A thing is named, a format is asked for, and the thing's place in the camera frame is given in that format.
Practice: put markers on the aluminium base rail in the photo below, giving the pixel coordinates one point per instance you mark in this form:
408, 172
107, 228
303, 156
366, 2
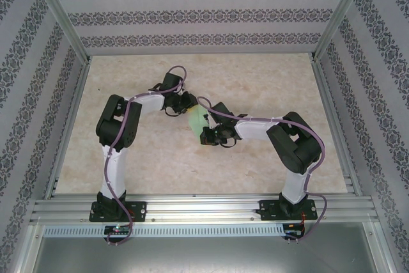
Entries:
204, 209

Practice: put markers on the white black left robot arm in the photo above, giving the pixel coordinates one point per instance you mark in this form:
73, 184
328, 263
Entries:
150, 102

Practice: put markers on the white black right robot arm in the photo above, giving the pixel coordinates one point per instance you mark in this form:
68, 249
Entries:
255, 129

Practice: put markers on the light green paper sheet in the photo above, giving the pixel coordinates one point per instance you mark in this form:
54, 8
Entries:
198, 122

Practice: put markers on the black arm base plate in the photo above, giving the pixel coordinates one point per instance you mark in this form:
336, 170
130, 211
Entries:
266, 209
140, 210

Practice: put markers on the aluminium table side rail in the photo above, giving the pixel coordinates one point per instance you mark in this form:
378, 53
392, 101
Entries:
335, 126
68, 126

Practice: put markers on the aluminium frame post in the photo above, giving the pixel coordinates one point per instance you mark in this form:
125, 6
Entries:
60, 14
343, 14

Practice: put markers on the aluminium frame leg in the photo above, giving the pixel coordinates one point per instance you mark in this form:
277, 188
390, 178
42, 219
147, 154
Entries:
380, 247
27, 247

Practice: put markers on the small circuit board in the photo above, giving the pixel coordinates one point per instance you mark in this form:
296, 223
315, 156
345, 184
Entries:
292, 230
116, 229

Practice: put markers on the grey sheet metal shelf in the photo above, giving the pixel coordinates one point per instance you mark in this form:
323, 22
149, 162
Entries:
204, 257

